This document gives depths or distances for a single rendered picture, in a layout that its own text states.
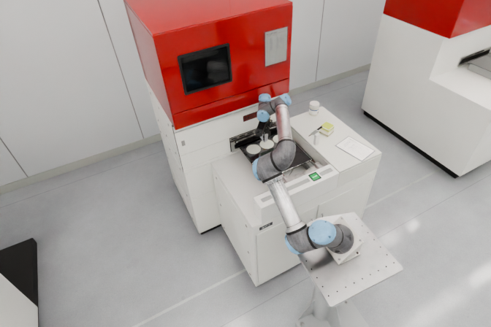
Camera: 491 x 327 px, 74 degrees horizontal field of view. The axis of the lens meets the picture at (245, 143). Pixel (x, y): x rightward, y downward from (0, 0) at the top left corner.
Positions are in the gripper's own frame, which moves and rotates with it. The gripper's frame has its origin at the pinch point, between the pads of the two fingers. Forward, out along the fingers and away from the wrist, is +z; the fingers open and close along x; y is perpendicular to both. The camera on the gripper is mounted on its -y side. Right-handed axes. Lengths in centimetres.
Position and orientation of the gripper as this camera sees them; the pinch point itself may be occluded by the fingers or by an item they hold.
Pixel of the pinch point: (264, 141)
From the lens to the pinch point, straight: 221.5
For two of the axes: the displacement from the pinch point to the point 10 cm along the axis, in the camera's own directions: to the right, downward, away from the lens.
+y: 3.7, -6.2, 6.9
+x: -9.3, -2.1, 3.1
